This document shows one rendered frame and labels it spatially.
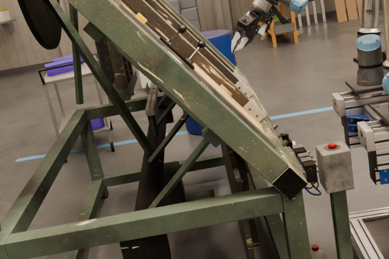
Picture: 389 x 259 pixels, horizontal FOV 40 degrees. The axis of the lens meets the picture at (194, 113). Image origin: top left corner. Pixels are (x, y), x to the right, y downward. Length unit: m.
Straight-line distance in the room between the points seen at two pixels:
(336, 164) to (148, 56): 0.90
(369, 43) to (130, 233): 1.45
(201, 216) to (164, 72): 0.64
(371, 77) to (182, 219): 1.17
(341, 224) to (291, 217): 0.24
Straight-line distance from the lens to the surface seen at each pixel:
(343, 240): 2.50
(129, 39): 2.08
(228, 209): 2.30
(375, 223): 3.20
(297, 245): 2.43
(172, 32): 2.75
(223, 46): 5.44
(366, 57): 2.76
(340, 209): 2.43
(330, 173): 2.31
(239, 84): 3.33
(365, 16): 2.88
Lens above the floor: 1.80
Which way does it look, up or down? 16 degrees down
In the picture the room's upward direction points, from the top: 11 degrees counter-clockwise
